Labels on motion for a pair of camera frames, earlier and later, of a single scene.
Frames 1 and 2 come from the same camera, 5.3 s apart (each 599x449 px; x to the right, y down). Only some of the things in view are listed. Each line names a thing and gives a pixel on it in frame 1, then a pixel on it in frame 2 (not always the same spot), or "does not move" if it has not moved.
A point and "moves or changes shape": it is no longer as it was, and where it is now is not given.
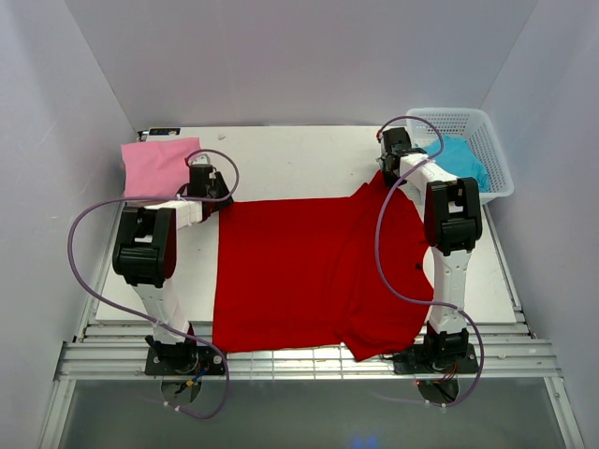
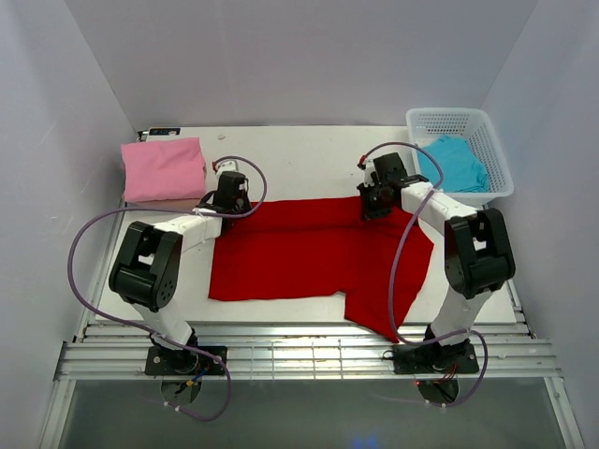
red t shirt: (302, 274) moves or changes shape
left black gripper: (220, 185) -> (247, 202)
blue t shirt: (459, 159) does not move
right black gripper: (395, 182) -> (367, 211)
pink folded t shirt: (156, 168) does not move
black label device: (160, 131) does not move
